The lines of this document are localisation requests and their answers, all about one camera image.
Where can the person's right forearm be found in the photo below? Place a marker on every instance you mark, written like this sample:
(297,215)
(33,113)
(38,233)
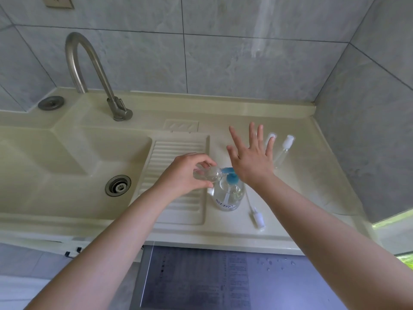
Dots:
(322,235)

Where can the grey washing machine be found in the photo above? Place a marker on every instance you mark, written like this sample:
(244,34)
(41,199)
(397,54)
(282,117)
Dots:
(290,287)

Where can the person's left forearm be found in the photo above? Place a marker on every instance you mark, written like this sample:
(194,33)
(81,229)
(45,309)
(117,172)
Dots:
(96,251)

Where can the white cabinet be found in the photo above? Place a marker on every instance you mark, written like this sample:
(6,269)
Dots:
(32,243)

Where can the clear hand sanitizer pump bottle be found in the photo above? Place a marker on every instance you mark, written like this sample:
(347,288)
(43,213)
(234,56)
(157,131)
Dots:
(229,195)

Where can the steel sink drain strainer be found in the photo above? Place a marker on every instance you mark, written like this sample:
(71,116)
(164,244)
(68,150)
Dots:
(118,185)

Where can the white spray cap with tube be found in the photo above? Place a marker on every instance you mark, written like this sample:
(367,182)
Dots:
(259,220)

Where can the curved steel faucet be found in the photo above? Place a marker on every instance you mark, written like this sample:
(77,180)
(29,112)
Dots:
(100,70)

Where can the cream sink with washboard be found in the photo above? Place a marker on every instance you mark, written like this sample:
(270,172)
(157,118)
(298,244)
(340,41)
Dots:
(38,158)

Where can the small clear bottle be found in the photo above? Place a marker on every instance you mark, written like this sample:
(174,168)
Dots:
(272,136)
(214,173)
(285,150)

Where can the round steel hole cover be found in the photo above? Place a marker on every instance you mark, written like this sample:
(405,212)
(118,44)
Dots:
(51,103)

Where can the person's right hand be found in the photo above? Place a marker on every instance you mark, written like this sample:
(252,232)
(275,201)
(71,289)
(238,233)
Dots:
(255,164)

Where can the beige wall socket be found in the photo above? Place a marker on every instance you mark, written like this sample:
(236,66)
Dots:
(58,1)

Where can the glass window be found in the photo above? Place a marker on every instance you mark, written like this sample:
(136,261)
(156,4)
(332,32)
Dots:
(397,235)

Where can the person's left hand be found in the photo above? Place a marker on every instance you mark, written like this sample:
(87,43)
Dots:
(180,175)

